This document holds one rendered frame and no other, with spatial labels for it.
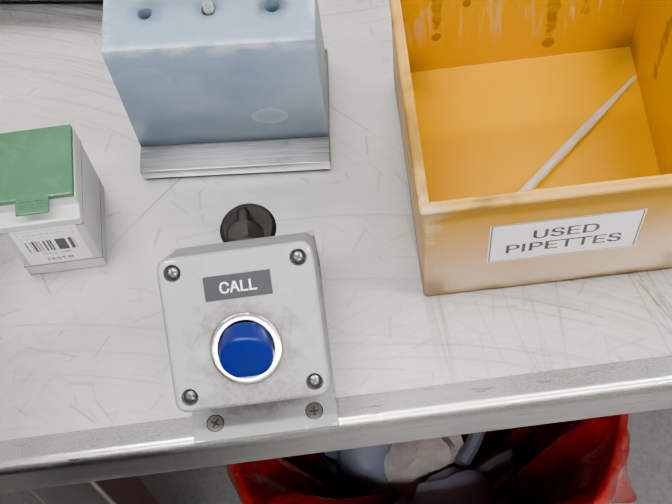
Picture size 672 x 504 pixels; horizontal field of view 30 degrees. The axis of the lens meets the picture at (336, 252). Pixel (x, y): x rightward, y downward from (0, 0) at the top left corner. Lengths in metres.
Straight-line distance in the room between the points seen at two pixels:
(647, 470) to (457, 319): 0.92
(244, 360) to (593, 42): 0.26
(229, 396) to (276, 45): 0.16
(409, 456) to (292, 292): 0.73
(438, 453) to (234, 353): 0.74
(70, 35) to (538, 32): 0.26
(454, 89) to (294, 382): 0.20
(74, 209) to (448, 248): 0.18
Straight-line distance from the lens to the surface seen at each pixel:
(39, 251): 0.64
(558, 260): 0.61
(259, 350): 0.55
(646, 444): 1.54
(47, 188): 0.61
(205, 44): 0.59
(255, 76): 0.61
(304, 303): 0.55
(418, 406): 0.61
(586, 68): 0.69
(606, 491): 1.05
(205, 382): 0.56
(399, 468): 1.28
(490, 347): 0.62
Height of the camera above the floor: 1.46
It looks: 65 degrees down
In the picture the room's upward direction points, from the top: 9 degrees counter-clockwise
